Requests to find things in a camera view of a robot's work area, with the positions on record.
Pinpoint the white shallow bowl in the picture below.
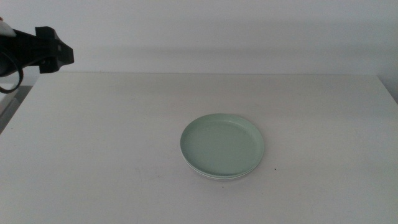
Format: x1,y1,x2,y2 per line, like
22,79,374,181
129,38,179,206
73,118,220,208
180,148,262,180

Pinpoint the pale green shallow bowl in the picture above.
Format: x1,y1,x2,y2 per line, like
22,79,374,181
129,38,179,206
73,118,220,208
180,113,266,177

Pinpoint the grey shallow bowl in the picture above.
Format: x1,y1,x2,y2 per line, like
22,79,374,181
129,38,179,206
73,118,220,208
186,161,257,181

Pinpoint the black cable loop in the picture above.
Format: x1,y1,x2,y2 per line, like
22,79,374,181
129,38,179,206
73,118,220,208
0,51,25,95

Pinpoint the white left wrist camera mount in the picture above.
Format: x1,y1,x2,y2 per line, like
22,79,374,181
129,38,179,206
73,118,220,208
0,17,17,39

